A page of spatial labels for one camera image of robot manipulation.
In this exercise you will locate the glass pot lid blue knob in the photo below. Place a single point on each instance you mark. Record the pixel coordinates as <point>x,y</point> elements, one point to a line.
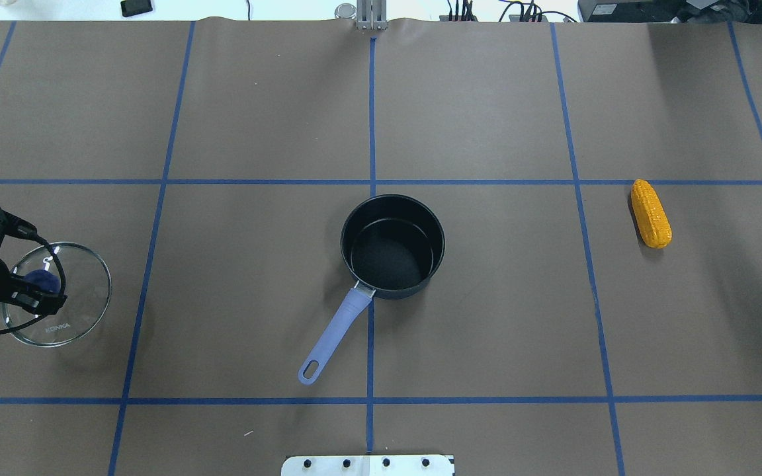
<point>75,289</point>

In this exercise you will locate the yellow corn cob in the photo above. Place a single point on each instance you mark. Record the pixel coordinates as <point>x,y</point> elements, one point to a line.
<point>650,217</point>

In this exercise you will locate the black orange power strip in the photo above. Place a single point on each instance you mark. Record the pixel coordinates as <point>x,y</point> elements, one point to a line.
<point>526,11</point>

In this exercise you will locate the small black device on table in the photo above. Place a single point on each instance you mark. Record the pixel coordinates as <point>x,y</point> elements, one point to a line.
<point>132,8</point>

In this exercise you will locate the dark blue saucepan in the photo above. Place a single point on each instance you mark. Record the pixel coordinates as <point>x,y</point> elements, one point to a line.
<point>392,245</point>

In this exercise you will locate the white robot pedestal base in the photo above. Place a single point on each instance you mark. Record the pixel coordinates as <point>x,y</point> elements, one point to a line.
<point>402,464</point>

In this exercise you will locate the aluminium frame post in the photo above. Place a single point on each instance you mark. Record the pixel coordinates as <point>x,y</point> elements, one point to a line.
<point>371,15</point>

